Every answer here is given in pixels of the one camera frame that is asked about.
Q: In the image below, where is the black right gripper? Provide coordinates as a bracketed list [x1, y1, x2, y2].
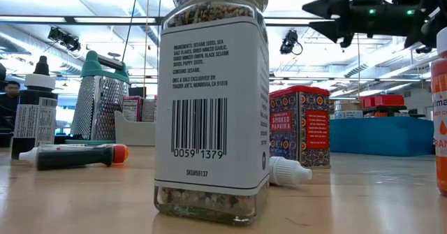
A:
[302, 0, 425, 48]

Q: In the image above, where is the small black bottle red cap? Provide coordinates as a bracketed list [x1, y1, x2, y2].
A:
[36, 143, 129, 171]

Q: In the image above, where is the pink carton box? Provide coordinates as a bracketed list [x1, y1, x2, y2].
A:
[122, 95, 144, 122]

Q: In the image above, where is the box grater teal handle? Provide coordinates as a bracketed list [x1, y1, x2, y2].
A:
[64, 50, 131, 146]

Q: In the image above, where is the small dropper bottle white cap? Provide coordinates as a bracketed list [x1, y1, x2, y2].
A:
[268, 156, 314, 187]

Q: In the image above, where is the black overhead camera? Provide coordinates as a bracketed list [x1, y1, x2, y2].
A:
[279, 29, 303, 56]

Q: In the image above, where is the orange food colouring bottle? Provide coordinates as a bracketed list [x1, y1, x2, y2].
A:
[431, 27, 447, 197]

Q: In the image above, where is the white lid seasoning jar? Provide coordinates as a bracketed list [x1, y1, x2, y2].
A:
[153, 0, 270, 227]

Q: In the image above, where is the grey plastic bin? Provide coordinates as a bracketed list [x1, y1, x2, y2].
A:
[114, 110, 157, 147]

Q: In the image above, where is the red lid paprika tin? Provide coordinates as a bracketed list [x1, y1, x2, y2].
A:
[268, 85, 331, 170]

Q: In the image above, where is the black ceiling device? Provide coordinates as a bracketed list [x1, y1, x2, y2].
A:
[47, 26, 82, 52]

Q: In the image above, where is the green carton box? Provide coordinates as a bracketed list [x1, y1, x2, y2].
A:
[141, 97, 156, 122]

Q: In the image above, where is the blue plastic tray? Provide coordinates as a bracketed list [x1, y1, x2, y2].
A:
[329, 117, 435, 158]

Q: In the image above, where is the black food colouring bottle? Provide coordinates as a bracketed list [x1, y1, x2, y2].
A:
[10, 54, 59, 160]

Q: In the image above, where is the black hanging cable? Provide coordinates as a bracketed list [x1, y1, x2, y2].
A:
[121, 0, 139, 63]

